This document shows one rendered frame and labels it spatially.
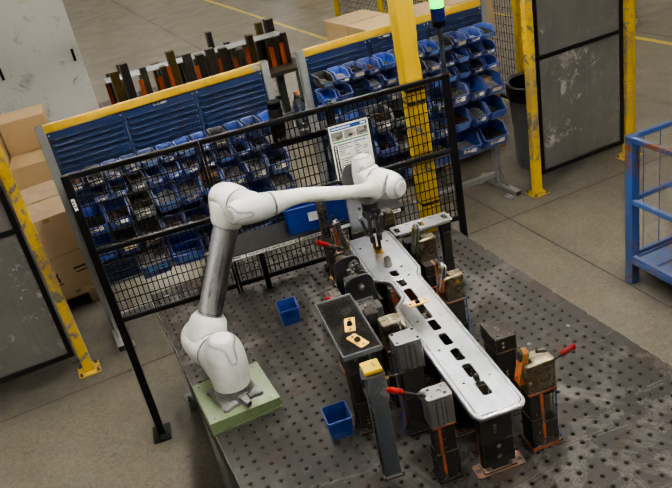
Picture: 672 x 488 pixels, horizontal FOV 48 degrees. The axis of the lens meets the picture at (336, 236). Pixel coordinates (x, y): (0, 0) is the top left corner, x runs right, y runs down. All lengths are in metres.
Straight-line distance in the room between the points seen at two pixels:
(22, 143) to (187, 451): 3.89
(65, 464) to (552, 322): 2.65
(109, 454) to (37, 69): 5.79
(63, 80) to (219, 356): 6.70
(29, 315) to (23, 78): 4.83
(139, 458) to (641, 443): 2.55
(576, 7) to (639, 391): 3.45
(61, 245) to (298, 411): 3.01
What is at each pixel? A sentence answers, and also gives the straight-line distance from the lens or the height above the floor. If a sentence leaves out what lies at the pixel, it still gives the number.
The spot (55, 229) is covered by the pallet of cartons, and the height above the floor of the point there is 0.64.
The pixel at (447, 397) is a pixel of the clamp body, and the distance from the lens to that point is 2.42.
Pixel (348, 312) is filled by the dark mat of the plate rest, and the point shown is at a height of 1.16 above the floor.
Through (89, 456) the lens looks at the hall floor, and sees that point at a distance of 4.40.
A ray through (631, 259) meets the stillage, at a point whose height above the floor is 0.17.
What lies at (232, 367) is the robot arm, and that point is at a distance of 2.97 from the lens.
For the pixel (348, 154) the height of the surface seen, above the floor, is 1.28.
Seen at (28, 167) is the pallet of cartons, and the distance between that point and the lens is 6.87.
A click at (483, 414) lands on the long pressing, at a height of 1.00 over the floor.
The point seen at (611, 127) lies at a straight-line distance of 6.32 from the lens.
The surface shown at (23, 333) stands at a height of 0.40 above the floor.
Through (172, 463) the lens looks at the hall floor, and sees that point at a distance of 4.12.
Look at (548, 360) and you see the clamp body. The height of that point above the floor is 1.06.
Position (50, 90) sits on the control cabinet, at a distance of 9.32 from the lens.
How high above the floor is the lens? 2.62
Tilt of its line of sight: 27 degrees down
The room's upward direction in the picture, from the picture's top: 12 degrees counter-clockwise
